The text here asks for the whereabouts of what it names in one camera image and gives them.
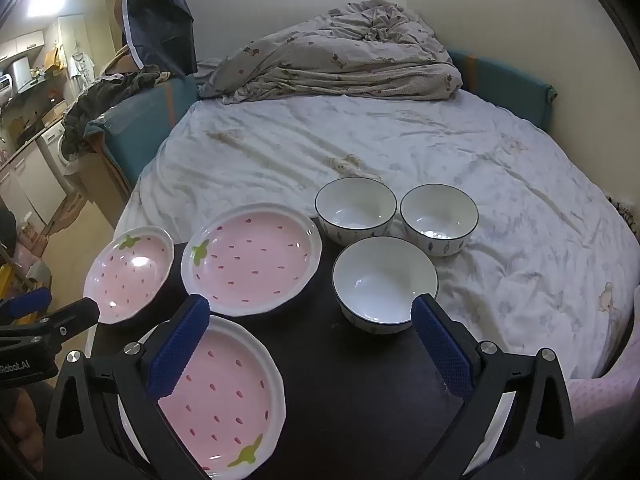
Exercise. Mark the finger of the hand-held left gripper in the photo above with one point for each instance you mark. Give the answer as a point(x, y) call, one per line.
point(75, 316)
point(27, 302)

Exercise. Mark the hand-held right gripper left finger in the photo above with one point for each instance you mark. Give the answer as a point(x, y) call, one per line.
point(180, 347)

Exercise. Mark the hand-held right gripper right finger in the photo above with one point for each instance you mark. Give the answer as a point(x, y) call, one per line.
point(442, 350)

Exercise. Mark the small deep pink strawberry plate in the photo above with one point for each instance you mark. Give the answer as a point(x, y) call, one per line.
point(125, 280)

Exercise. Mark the large pink strawberry plate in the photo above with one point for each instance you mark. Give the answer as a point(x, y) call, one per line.
point(250, 260)
point(230, 395)

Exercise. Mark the white bowl with dark rim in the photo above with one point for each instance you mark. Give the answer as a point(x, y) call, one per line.
point(380, 280)
point(435, 215)
point(350, 205)

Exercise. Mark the white floor cabinet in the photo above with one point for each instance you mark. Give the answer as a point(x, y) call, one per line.
point(35, 185)

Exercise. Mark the black board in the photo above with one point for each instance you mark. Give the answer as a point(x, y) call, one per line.
point(320, 385)

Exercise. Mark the white washing machine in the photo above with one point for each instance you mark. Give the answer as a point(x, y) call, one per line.
point(52, 152)

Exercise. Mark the pink cloth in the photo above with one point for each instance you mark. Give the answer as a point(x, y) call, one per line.
point(595, 400)

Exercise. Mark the white printed bed sheet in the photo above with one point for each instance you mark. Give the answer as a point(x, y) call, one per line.
point(450, 150)

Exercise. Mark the pile of dark clothes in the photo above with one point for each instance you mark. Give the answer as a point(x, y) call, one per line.
point(95, 105)

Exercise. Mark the teal bed bumper pad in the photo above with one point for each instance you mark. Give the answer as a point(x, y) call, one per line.
point(140, 115)
point(505, 82)

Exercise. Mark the hanging white shirt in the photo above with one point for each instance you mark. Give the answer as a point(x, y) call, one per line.
point(81, 66)

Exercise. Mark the hanging dark cloth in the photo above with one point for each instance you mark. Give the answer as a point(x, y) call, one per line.
point(155, 15)

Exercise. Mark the crumpled beige printed blanket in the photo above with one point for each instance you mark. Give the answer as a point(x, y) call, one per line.
point(325, 60)

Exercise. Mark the white wall cabinet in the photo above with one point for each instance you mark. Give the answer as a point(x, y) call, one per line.
point(22, 45)

